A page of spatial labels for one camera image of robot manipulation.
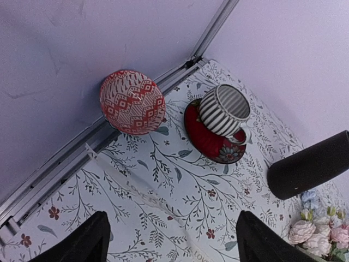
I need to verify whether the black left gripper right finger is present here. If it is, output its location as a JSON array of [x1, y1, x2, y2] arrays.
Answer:
[[236, 211, 314, 262]]

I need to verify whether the green paper flower bouquet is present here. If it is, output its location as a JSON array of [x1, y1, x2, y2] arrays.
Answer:
[[288, 189, 348, 261]]

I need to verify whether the red floral saucer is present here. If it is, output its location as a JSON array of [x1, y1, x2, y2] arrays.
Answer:
[[184, 98, 246, 164]]

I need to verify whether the aluminium frame rail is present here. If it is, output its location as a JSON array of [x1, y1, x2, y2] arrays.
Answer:
[[1, 1, 238, 245]]

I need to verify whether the black tall vase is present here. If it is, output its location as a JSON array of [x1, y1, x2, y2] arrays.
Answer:
[[267, 130, 348, 200]]

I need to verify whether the black white striped cup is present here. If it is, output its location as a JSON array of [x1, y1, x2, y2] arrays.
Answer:
[[198, 84, 252, 145]]

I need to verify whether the red patterned bowl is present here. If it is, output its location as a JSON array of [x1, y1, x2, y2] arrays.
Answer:
[[99, 70, 166, 135]]

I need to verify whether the floral patterned table mat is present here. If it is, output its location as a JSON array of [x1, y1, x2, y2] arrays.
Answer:
[[1, 61, 303, 261]]

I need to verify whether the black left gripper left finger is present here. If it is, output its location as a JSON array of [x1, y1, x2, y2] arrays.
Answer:
[[31, 211, 110, 262]]

